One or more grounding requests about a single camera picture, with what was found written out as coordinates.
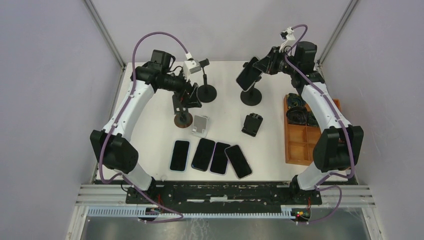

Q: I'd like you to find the blue yellow rolled tie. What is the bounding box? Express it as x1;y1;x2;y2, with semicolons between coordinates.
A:
286;93;306;109

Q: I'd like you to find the white slotted cable duct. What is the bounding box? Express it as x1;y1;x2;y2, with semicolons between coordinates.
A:
86;204;302;220

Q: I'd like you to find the dark brown rolled tie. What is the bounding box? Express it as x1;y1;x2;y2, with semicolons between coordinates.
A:
286;106;308;126

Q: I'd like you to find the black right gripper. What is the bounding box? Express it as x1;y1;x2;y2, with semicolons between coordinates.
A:
254;46;300;76

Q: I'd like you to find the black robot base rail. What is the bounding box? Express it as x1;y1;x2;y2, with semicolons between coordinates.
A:
146;180;323;214

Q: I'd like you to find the wooden-base black plate stand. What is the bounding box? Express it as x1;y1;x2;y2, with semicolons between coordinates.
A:
172;94;193;129

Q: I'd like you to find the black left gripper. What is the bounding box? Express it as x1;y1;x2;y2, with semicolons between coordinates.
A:
159;69;202;109

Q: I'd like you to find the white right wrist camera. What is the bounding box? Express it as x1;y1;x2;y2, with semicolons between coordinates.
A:
279;27;296;53

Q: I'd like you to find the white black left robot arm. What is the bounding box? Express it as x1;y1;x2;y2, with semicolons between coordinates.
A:
89;50;210;204

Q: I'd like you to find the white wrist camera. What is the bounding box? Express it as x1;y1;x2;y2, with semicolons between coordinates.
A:
182;52;202;81
279;27;296;53

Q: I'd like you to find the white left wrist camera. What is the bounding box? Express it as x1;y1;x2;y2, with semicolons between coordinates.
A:
182;52;202;81

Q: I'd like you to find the phone with purple case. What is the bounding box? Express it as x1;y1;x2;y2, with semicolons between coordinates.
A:
209;142;231;175

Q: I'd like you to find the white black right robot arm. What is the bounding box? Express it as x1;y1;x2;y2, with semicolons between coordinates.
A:
253;41;364;204

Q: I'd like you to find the phone with light blue case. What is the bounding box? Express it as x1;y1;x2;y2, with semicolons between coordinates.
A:
169;140;190;172

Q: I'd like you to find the phone with white case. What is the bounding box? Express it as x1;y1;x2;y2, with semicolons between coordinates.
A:
191;138;216;172

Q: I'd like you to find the black folding phone stand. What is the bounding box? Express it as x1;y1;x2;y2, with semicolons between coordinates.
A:
241;113;263;137

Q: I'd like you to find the orange compartment tray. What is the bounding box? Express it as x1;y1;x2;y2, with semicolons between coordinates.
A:
283;94;321;166

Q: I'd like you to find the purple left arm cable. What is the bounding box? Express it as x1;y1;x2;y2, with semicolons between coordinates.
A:
98;31;184;224

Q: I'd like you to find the silver folding phone stand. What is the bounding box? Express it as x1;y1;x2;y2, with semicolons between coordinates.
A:
191;115;210;138

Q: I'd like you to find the green blue rolled tie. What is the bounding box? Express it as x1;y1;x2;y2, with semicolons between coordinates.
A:
306;111;319;128

